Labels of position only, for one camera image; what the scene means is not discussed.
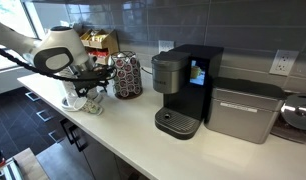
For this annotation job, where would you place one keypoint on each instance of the small white wall outlet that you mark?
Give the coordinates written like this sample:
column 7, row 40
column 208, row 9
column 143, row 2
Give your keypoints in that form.
column 165, row 46

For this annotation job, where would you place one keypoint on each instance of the wire coffee pod carousel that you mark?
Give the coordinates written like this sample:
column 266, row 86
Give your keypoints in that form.
column 127, row 82

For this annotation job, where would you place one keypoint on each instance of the white wall power outlet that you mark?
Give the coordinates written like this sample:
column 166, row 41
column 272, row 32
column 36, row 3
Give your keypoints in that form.
column 283, row 62

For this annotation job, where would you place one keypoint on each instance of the white round cup tray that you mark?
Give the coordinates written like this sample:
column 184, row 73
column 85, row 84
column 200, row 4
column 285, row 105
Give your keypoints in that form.
column 66, row 106

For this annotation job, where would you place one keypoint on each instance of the black silver coffee machine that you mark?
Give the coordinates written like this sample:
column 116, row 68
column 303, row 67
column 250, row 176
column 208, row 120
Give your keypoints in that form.
column 184, row 76

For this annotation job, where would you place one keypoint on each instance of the rear paper cup stack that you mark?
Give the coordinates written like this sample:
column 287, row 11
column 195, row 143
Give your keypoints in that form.
column 94, row 95

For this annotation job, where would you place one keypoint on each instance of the chrome round lid appliance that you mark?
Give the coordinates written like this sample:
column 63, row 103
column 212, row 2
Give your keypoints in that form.
column 291, row 124

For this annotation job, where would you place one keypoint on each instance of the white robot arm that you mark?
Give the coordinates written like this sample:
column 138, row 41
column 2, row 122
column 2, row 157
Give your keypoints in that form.
column 59, row 55

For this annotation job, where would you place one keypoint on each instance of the silver countertop bin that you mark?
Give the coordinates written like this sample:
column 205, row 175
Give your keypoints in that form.
column 244, row 109

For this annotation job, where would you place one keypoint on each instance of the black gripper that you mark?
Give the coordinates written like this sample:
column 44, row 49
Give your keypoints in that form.
column 89, row 79

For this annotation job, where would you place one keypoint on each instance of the black cabinet drawers with handles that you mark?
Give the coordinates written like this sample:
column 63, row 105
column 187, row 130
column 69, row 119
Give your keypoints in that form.
column 76, row 155

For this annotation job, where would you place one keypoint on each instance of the paper cup stack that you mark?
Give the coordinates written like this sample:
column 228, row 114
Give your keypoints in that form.
column 94, row 95
column 71, row 95

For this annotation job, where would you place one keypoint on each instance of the patterned white paper cup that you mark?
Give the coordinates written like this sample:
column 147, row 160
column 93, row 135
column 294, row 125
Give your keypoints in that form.
column 88, row 106

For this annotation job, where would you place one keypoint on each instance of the front paper cup stack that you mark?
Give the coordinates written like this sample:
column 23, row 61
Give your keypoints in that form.
column 71, row 95

